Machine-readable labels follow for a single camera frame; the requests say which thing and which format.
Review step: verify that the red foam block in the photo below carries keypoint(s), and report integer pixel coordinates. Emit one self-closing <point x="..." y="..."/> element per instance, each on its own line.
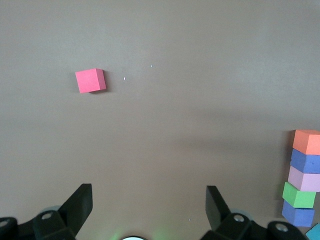
<point x="90" y="81"/>

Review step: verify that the brown table cover sheet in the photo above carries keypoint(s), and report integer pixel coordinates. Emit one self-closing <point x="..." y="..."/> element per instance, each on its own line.
<point x="160" y="112"/>

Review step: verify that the orange foam block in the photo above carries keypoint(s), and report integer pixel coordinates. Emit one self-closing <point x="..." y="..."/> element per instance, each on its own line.
<point x="307" y="141"/>

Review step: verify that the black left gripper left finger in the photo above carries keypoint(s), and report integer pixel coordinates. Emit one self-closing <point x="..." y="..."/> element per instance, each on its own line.
<point x="75" y="210"/>

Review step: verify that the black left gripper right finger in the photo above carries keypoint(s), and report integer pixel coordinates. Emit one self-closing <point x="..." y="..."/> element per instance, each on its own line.
<point x="220" y="215"/>

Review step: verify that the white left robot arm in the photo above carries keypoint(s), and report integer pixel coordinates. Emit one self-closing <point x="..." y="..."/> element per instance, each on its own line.
<point x="135" y="238"/>

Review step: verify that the pink foam block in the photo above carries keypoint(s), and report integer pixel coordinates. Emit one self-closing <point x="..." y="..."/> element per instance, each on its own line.
<point x="303" y="180"/>

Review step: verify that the blue foam block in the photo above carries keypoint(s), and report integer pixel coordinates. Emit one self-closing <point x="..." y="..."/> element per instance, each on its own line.
<point x="314" y="233"/>

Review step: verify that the purple foam block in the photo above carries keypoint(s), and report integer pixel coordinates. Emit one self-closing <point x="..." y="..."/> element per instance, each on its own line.
<point x="297" y="215"/>
<point x="305" y="161"/>

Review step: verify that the green foam block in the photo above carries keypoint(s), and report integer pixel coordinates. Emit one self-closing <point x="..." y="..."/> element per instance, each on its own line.
<point x="298" y="196"/>

